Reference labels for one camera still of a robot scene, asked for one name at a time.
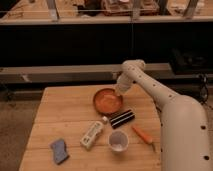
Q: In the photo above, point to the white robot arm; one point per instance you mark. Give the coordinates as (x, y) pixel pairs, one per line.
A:
(185, 144)

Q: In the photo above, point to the black striped box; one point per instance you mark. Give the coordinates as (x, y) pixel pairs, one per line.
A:
(121, 119)

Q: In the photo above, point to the clear plastic cup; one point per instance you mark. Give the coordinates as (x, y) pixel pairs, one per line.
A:
(118, 141)

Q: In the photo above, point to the white plastic bottle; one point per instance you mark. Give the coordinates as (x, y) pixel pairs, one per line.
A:
(93, 132)

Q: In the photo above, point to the orange ceramic bowl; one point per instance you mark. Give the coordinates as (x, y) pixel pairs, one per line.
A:
(106, 102)

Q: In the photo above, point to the blue sponge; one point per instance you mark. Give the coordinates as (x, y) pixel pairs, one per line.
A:
(59, 151)

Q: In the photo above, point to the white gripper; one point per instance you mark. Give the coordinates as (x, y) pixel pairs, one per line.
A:
(123, 84)

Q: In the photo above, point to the orange carrot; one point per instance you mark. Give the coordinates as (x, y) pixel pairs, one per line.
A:
(144, 136)

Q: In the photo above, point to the black equipment box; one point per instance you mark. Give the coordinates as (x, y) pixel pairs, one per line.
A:
(191, 62)

